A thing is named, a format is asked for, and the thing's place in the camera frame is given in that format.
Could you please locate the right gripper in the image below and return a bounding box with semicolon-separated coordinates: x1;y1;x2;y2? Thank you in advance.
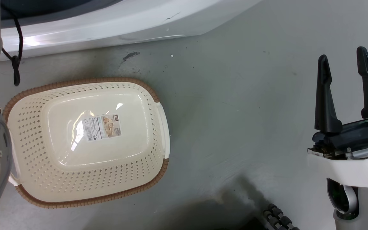
307;46;368;189

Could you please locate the white washing machine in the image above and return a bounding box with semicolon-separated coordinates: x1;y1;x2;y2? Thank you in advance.
0;0;261;61

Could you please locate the cream perforated laundry basket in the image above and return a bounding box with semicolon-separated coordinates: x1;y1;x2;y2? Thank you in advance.
3;77;171;209

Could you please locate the paper product label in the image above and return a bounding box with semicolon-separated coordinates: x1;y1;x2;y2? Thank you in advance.
82;114;122;142

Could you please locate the thin black cable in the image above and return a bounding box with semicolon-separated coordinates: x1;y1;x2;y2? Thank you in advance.
1;6;24;87

